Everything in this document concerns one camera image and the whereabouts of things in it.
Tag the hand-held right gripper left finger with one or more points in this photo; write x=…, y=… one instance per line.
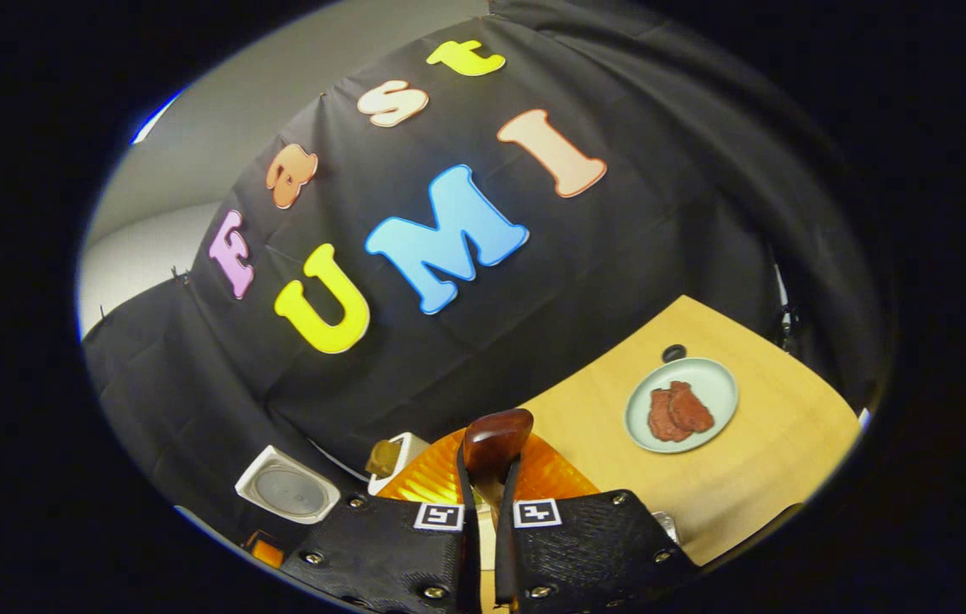
x=380, y=554

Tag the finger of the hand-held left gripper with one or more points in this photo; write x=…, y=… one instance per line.
x=265, y=548

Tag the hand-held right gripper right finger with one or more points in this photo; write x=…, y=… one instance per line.
x=585, y=554

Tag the white rice cooker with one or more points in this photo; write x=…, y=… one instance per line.
x=286, y=490

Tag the white chopstick holder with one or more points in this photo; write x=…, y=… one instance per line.
x=410, y=452

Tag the dark wooden spoon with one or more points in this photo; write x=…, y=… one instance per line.
x=495, y=439

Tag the wooden utensils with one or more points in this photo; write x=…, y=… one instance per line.
x=383, y=459

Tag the red meat slice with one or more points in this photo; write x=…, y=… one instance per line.
x=696, y=409
x=663, y=418

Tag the pale green plate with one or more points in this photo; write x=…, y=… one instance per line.
x=713, y=379

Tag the small black cap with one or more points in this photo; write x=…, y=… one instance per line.
x=673, y=352

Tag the black backdrop cloth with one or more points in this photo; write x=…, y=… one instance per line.
x=619, y=256

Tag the ceiling light panel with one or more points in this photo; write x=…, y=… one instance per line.
x=157, y=118

